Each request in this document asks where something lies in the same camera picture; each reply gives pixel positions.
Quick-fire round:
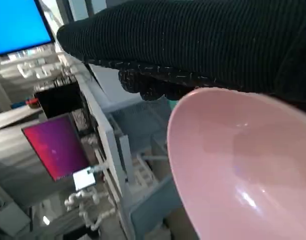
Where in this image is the white jointed model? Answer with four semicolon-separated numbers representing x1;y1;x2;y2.
64;188;116;231

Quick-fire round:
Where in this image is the black box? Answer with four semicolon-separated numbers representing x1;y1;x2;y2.
34;82;83;118

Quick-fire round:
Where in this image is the green cutting mat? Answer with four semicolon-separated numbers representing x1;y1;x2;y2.
167;98;180;111

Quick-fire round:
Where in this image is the monitor with blue screen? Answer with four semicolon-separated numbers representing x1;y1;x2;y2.
0;0;56;58

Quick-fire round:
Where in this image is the monitor with purple screen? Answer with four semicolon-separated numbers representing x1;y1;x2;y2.
21;113;92;183

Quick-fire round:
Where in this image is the white mesh cabinet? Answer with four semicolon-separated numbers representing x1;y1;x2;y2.
75;56;185;240

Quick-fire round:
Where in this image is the grey desk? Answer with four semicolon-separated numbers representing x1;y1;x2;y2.
0;107;46;131

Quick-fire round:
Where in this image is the pink bowl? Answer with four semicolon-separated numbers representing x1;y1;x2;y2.
166;87;306;240

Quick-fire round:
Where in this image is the small white screen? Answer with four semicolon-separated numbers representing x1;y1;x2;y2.
72;168;96;192

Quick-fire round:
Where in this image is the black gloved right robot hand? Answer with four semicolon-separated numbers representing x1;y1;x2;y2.
56;0;306;106

